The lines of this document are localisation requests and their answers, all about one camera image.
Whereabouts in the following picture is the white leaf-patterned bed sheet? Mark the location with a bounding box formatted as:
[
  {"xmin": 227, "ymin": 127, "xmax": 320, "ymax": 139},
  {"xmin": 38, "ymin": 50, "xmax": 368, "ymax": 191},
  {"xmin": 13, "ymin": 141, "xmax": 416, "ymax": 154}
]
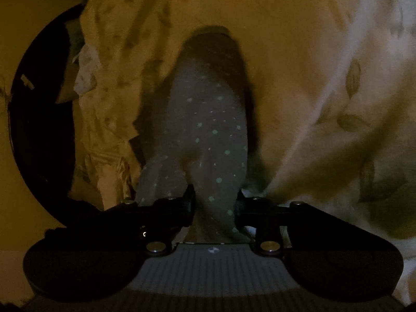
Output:
[{"xmin": 75, "ymin": 0, "xmax": 415, "ymax": 305}]

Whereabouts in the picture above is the grey dotted small sock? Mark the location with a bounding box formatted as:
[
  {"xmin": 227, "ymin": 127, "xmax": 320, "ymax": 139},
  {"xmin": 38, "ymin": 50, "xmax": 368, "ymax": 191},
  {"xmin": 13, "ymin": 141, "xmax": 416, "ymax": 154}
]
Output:
[{"xmin": 135, "ymin": 31, "xmax": 249, "ymax": 243}]

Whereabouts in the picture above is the dark round basket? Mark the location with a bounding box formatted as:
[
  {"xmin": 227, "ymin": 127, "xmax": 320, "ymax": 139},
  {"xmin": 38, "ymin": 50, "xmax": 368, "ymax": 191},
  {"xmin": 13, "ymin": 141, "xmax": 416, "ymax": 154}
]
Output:
[{"xmin": 8, "ymin": 4, "xmax": 98, "ymax": 227}]

